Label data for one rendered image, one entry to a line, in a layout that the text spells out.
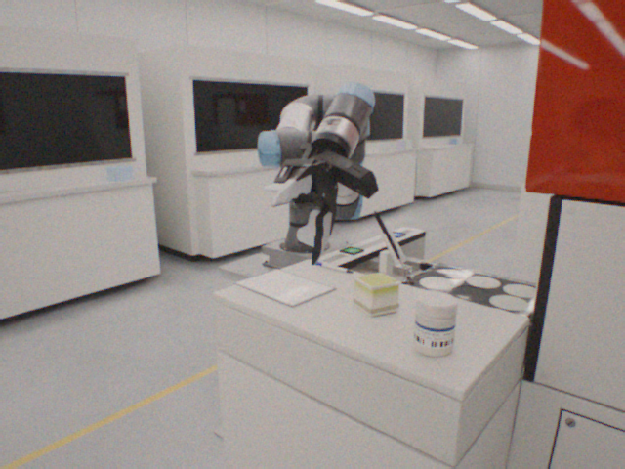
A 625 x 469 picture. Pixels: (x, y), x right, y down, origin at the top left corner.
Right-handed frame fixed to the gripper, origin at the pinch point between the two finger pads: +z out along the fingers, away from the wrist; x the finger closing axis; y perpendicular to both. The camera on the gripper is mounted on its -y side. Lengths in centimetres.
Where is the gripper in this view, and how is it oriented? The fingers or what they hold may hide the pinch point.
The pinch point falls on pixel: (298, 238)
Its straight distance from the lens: 69.0
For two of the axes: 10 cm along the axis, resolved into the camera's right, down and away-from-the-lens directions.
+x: -3.8, -6.0, -7.1
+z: -3.6, 8.0, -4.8
